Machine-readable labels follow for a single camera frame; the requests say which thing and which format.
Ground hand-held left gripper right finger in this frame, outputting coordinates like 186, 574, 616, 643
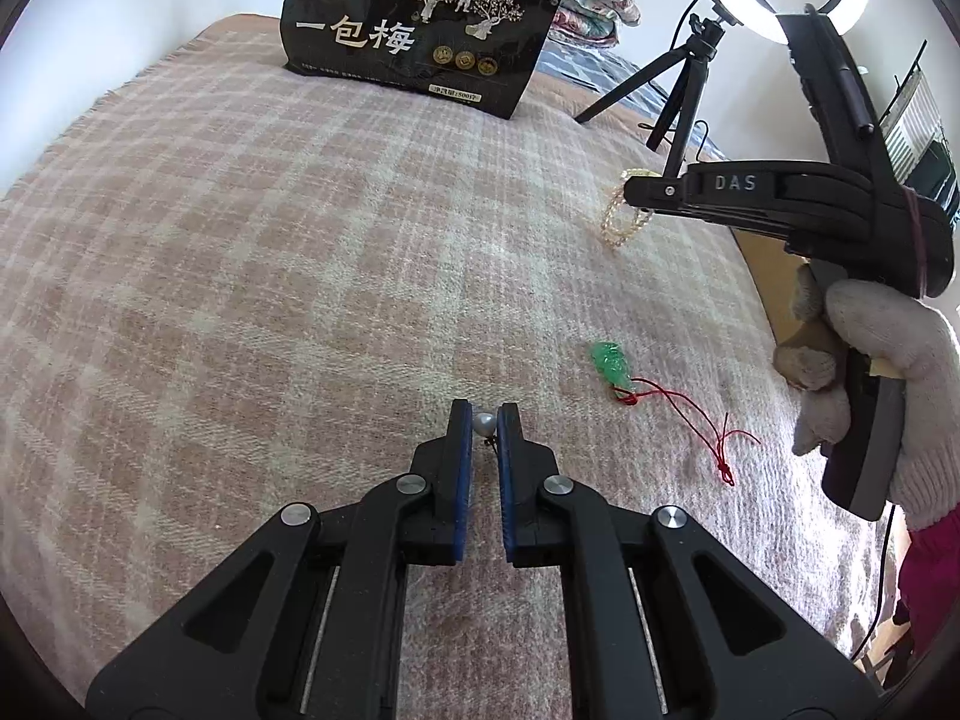
495, 402, 882, 720

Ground cream bead bracelet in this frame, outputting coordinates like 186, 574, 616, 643
599, 167, 662, 250

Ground dark hanging clothes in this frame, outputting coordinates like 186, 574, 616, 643
911, 127, 960, 218

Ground black cable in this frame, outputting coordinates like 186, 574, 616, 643
851, 502, 899, 661

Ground pink plaid blanket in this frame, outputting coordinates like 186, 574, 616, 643
0, 11, 901, 720

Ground green pendant with red cord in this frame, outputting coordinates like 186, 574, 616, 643
590, 341, 762, 485

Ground small pearl earring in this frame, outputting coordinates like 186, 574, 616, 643
471, 411, 502, 458

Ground black printed snack bag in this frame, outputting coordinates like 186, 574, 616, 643
279, 0, 569, 121

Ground person's right hand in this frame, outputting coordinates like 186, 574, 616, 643
772, 266, 960, 533

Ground black tripod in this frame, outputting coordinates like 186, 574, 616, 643
574, 13, 725, 185

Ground striped hanging cloth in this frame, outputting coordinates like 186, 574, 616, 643
881, 64, 942, 181

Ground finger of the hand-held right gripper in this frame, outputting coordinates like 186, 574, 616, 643
624, 159, 875, 235
775, 6, 901, 190

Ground floral folded quilt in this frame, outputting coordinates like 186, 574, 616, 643
550, 0, 644, 46

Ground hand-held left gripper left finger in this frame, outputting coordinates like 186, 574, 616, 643
85, 399, 475, 720

